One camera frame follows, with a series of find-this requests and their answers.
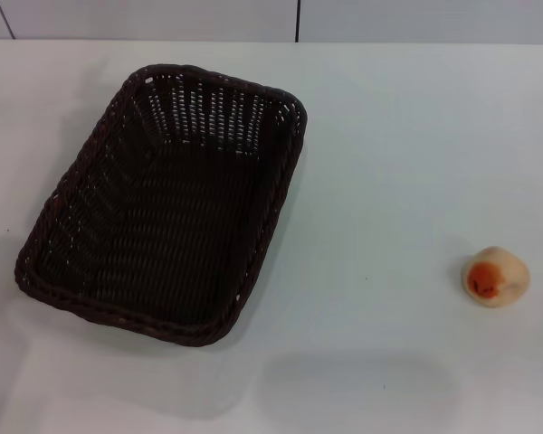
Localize dark brown woven wicker basket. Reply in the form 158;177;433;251
14;63;309;349

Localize beige bun with orange spot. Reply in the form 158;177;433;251
461;245;531;309

